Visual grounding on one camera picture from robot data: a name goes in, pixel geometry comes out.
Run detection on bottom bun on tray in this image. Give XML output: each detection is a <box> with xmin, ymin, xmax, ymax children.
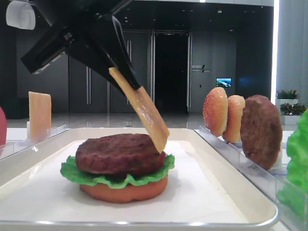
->
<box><xmin>79</xmin><ymin>176</ymin><xmax>168</xmax><ymax>204</ymax></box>

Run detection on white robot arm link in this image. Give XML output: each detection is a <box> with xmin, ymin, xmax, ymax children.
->
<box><xmin>6</xmin><ymin>0</ymin><xmax>36</xmax><ymax>30</ymax></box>

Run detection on long clear rail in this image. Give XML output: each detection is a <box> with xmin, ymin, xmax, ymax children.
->
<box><xmin>0</xmin><ymin>125</ymin><xmax>68</xmax><ymax>159</ymax></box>
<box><xmin>196</xmin><ymin>126</ymin><xmax>308</xmax><ymax>231</ymax></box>

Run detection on brown meat patty upright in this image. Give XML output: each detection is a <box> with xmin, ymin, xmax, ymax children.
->
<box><xmin>240</xmin><ymin>95</ymin><xmax>282</xmax><ymax>170</ymax></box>

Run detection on potted plants in planter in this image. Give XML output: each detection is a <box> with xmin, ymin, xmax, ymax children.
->
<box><xmin>276</xmin><ymin>90</ymin><xmax>299</xmax><ymax>125</ymax></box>

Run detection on green lettuce leaf upright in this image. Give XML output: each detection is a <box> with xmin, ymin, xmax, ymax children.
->
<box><xmin>277</xmin><ymin>111</ymin><xmax>308</xmax><ymax>218</ymax></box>

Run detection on lettuce on burger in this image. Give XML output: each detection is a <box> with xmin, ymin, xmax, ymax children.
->
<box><xmin>60</xmin><ymin>154</ymin><xmax>175</xmax><ymax>189</ymax></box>

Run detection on long clear left rail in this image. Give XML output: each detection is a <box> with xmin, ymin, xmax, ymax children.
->
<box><xmin>0</xmin><ymin>125</ymin><xmax>68</xmax><ymax>159</ymax></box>

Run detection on orange cheese slice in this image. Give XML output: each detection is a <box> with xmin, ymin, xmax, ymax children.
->
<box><xmin>109</xmin><ymin>67</ymin><xmax>170</xmax><ymax>153</ymax></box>

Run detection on small wall screen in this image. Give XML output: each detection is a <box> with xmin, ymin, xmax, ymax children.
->
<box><xmin>216</xmin><ymin>78</ymin><xmax>232</xmax><ymax>88</ymax></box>

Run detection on sesame bun top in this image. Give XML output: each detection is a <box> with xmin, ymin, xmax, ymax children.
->
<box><xmin>203</xmin><ymin>87</ymin><xmax>228</xmax><ymax>137</ymax></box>

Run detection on long clear right rail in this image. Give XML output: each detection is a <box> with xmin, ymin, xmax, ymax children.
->
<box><xmin>196</xmin><ymin>126</ymin><xmax>308</xmax><ymax>231</ymax></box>

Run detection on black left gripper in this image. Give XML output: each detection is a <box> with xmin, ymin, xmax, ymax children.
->
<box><xmin>21</xmin><ymin>0</ymin><xmax>141</xmax><ymax>91</ymax></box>

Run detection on plain bun slice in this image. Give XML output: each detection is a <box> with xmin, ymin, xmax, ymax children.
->
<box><xmin>222</xmin><ymin>95</ymin><xmax>245</xmax><ymax>143</ymax></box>

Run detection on upright cheese slice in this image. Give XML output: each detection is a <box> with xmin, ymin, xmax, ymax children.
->
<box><xmin>28</xmin><ymin>91</ymin><xmax>51</xmax><ymax>141</ymax></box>

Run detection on white metal tray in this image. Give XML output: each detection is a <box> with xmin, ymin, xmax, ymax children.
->
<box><xmin>0</xmin><ymin>128</ymin><xmax>279</xmax><ymax>231</ymax></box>

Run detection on red tomato slice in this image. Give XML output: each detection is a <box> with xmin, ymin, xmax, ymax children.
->
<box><xmin>0</xmin><ymin>107</ymin><xmax>7</xmax><ymax>146</ymax></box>

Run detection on meat patty on burger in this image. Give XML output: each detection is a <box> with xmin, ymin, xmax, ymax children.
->
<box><xmin>76</xmin><ymin>133</ymin><xmax>166</xmax><ymax>177</ymax></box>

